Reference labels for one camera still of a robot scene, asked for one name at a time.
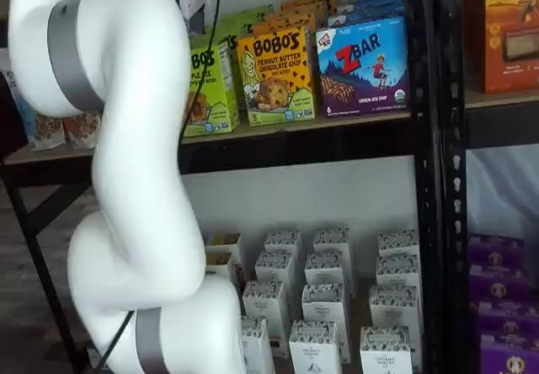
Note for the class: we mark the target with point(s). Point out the dark rectangular object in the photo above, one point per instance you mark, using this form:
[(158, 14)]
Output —
[(12, 117)]

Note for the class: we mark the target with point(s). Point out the white organic pantry box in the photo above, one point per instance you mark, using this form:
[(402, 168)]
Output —
[(254, 348), (398, 273), (398, 243), (393, 311), (273, 270), (332, 239), (263, 306), (324, 268), (283, 243), (313, 353), (385, 355), (322, 311)]

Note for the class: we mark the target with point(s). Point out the green Bobo's apple pie box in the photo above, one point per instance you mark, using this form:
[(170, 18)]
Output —
[(219, 108), (242, 39), (248, 16)]

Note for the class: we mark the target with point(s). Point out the blue purple Zbar box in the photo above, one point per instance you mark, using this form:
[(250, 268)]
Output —
[(370, 3), (362, 66), (366, 16)]

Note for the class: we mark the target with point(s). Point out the wooden shelf board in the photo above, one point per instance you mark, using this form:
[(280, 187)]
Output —
[(497, 100), (295, 131)]

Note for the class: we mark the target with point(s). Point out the translucent white plastic sheet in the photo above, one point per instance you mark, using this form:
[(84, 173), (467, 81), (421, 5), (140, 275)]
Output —
[(505, 188)]

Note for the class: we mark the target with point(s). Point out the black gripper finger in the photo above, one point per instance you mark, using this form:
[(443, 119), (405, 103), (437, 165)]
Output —
[(197, 22)]

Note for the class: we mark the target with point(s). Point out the purple snack box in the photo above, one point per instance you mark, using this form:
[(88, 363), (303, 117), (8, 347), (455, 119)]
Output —
[(509, 357), (501, 283), (497, 249), (509, 321)]

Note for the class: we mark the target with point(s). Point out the red label granola bag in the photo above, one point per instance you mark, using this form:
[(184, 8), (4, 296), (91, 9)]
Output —
[(82, 129)]

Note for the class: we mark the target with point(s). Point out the black metal shelving rack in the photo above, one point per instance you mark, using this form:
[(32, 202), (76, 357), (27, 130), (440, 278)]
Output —
[(501, 125), (429, 180)]

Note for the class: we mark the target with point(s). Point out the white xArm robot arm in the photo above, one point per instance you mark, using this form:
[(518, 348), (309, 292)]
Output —
[(139, 180)]

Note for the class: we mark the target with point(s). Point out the yellow white granola box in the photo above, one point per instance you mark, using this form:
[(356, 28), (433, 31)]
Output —
[(225, 241), (219, 264)]

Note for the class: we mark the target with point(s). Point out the large orange snack box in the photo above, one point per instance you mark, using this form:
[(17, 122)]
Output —
[(509, 33)]

